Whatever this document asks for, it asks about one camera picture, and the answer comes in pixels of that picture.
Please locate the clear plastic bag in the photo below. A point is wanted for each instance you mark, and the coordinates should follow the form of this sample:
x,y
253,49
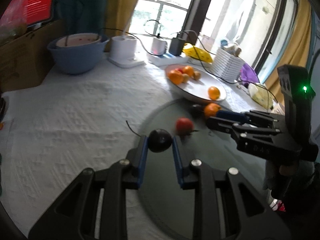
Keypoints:
x,y
12,12

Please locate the grey round tray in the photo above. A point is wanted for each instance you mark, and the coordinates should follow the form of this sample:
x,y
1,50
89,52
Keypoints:
x,y
220,180

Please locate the white quilted tablecloth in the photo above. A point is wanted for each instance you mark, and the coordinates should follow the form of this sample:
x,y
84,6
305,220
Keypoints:
x,y
75,110

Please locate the thin dark stem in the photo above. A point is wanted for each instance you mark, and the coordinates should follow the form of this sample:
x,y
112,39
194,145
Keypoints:
x,y
131,128

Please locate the items in basket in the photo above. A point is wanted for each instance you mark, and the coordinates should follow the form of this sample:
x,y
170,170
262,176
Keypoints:
x,y
231,47

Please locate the orange mandarin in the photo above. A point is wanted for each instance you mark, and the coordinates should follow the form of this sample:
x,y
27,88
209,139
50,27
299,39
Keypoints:
x,y
214,92
188,70
175,77
211,110

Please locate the white power strip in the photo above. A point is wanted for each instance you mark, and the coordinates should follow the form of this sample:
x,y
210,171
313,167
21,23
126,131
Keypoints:
x,y
165,58

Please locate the pale yellow pouch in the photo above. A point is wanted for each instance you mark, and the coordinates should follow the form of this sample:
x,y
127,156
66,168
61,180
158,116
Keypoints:
x,y
260,95

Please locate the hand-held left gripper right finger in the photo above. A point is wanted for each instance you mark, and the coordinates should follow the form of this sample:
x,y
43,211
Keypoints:
x,y
176,160

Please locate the cardboard box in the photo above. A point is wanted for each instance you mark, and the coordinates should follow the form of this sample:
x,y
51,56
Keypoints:
x,y
22,60

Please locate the brown kiwi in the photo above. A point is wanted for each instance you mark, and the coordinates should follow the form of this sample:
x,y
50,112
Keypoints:
x,y
185,78
196,75

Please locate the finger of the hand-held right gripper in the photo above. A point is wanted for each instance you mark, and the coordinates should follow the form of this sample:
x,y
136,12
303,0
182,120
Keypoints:
x,y
225,127
232,116

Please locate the hanging pale shirt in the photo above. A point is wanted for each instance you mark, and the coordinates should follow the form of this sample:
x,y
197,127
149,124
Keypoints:
x,y
241,17

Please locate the dark purple plum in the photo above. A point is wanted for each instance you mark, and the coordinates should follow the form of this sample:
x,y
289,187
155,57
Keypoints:
x,y
195,108
160,140

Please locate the yellow packet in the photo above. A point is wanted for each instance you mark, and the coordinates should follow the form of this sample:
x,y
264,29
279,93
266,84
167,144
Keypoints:
x,y
198,53

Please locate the purple cloth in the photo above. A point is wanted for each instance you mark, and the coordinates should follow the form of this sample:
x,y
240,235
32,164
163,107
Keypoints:
x,y
248,73

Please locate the black sliding door frame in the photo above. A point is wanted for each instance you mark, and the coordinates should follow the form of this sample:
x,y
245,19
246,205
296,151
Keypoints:
x,y
197,5

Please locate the teal curtain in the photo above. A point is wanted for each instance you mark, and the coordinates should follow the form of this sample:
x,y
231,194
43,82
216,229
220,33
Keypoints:
x,y
85,5

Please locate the white woven basket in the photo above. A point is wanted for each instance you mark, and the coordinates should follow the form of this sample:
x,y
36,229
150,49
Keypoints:
x,y
226,66

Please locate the balcony railing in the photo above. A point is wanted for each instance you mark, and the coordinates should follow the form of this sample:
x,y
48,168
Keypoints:
x,y
162,3

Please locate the tablet with red screen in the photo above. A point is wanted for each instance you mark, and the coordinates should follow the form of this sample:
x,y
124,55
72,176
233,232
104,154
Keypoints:
x,y
40,2

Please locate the white round plate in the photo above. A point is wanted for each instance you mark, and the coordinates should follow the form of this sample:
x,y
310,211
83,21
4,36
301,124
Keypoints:
x,y
200,87

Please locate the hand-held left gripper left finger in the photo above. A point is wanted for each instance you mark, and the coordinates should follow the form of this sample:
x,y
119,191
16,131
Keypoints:
x,y
142,155

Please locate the small red fruit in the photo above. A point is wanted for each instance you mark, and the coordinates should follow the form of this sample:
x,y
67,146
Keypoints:
x,y
184,126
178,70

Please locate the white charger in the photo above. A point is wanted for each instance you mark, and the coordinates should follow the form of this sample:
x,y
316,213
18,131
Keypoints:
x,y
158,46

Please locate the yellow curtain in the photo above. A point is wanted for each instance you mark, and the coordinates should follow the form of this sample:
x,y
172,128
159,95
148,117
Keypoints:
x,y
297,42
122,2

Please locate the white desk lamp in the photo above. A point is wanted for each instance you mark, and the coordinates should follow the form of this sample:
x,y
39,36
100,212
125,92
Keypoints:
x,y
122,47

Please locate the black charger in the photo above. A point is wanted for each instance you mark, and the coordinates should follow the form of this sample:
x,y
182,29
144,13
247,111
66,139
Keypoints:
x,y
176,47

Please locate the pink bowl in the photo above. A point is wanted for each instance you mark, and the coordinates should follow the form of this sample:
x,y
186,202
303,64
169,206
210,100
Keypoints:
x,y
80,40

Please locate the blue bowl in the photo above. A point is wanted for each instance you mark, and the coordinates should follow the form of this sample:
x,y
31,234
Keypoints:
x,y
75,60

